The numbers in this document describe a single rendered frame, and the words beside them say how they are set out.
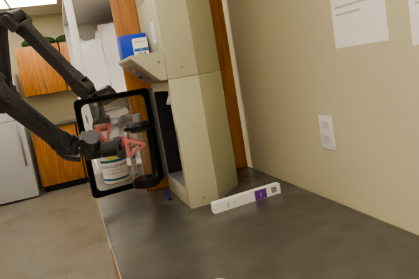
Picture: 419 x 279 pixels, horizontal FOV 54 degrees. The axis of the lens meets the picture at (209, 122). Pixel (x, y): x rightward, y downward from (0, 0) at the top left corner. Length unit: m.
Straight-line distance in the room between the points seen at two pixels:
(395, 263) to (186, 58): 0.89
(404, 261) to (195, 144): 0.77
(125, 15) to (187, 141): 0.64
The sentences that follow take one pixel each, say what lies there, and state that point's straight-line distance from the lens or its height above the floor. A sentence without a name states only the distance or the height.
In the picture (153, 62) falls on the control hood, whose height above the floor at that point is 1.48.
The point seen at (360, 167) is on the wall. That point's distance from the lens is 1.30.
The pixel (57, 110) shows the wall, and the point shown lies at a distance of 6.95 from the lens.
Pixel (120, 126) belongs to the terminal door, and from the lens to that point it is 1.69.
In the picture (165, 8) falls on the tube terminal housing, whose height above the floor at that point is 1.65.
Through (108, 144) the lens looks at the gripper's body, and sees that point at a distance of 1.50.
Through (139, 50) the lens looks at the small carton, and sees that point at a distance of 1.47.
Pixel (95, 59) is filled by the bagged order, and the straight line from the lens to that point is 2.79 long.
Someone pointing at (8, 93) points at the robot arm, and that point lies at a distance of 1.34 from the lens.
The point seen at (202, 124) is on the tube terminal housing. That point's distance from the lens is 1.46.
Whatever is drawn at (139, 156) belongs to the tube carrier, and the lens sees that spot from 1.50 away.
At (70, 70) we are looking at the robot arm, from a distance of 1.75.
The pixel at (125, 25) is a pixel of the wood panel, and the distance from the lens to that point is 1.79.
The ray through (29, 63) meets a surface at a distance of 6.63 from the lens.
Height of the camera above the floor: 1.43
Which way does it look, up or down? 8 degrees down
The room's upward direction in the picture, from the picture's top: 9 degrees counter-clockwise
